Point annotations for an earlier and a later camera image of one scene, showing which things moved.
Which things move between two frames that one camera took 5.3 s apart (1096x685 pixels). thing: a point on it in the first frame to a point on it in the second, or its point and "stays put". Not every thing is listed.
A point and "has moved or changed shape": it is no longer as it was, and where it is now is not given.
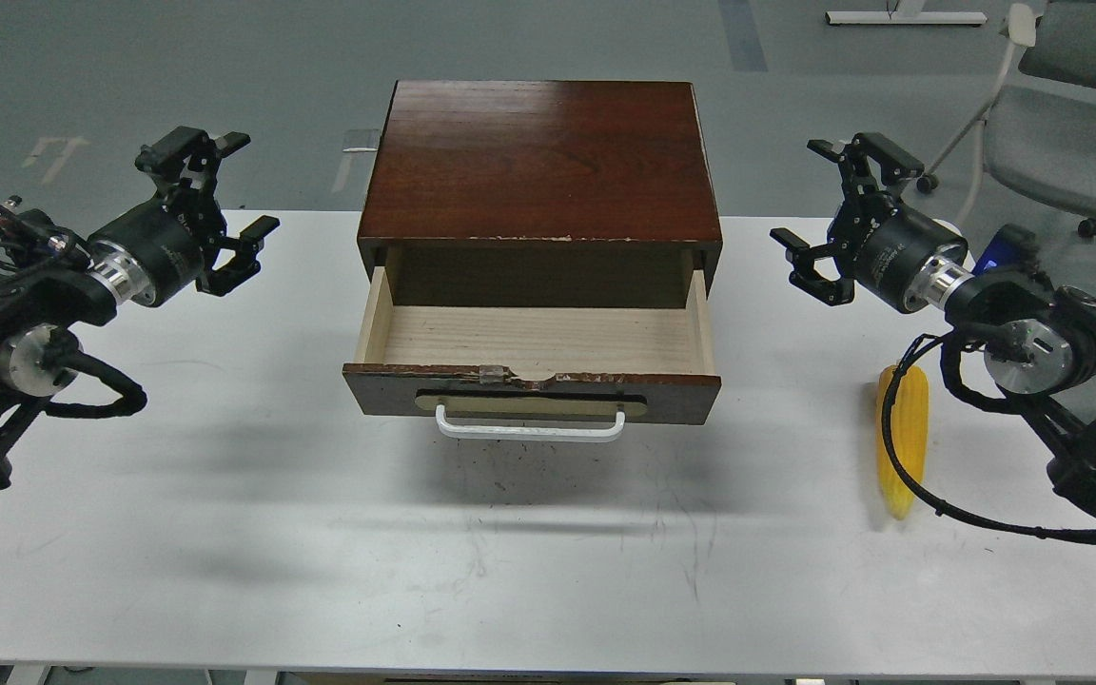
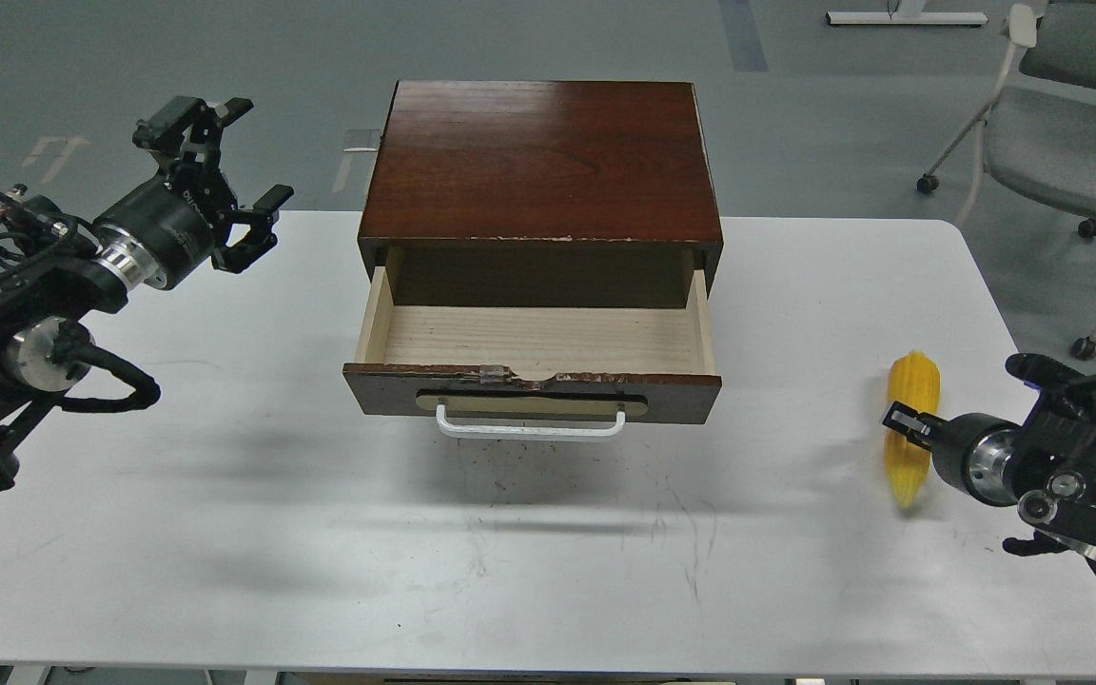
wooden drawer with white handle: x=532 y=374 stays put
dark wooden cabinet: x=541 y=194 stays put
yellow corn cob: x=909 y=422 has moved or changed shape
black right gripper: x=881 y=244 to x=968 y=454
